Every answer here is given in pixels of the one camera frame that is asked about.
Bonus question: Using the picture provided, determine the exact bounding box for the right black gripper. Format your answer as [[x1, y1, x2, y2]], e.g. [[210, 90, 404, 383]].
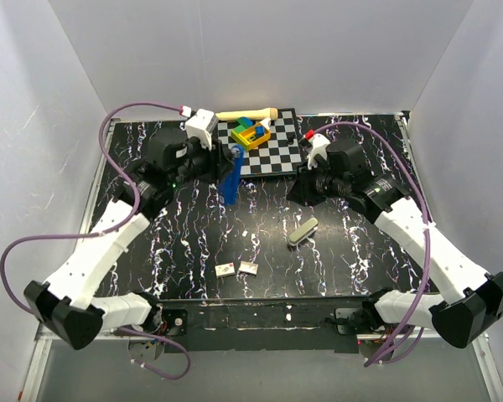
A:
[[285, 158, 350, 207]]

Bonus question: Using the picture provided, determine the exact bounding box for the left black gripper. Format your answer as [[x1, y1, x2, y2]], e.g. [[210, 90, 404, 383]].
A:
[[169, 133, 234, 188]]

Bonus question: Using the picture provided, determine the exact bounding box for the blue stapler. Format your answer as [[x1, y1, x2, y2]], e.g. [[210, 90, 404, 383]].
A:
[[219, 145, 245, 206]]

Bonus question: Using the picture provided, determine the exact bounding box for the grey beige stapler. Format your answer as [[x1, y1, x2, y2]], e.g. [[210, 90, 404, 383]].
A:
[[288, 218, 319, 247]]

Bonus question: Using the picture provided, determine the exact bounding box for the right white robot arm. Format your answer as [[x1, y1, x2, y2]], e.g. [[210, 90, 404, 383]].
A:
[[288, 134, 503, 348]]

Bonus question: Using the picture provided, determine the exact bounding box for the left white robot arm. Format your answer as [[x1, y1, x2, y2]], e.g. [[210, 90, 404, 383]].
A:
[[23, 136, 236, 350]]

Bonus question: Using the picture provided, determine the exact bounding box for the black white checkerboard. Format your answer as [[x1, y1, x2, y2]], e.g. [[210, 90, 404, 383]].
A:
[[216, 108, 302, 178]]

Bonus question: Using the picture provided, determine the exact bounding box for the blue block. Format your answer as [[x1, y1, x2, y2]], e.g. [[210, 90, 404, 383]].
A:
[[255, 126, 265, 137]]

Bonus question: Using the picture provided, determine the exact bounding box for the cream toy microphone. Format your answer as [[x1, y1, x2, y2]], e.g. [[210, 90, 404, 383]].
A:
[[215, 107, 278, 121]]

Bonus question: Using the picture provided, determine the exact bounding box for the right staple box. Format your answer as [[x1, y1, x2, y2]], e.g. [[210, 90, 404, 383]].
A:
[[238, 261, 258, 276]]

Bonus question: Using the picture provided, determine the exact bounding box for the staple box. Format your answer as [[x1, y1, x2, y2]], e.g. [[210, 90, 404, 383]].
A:
[[215, 263, 236, 278], [238, 261, 258, 276]]

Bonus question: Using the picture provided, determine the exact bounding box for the left staple box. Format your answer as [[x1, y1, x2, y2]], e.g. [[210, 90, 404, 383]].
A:
[[215, 263, 236, 278]]

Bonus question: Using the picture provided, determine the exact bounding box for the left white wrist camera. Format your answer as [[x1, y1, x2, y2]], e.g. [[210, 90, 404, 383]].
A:
[[181, 106, 219, 150]]

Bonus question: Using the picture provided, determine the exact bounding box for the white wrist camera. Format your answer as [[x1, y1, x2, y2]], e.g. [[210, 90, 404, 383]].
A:
[[181, 106, 219, 150], [303, 130, 330, 171]]

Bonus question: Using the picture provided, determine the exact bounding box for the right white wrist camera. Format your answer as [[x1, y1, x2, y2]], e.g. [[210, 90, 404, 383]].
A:
[[303, 130, 330, 171]]

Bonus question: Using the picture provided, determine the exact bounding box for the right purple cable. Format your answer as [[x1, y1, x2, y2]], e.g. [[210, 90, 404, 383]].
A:
[[314, 121, 433, 369]]

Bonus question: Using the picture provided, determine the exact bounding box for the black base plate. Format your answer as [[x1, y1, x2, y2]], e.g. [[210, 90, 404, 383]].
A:
[[161, 296, 391, 353]]

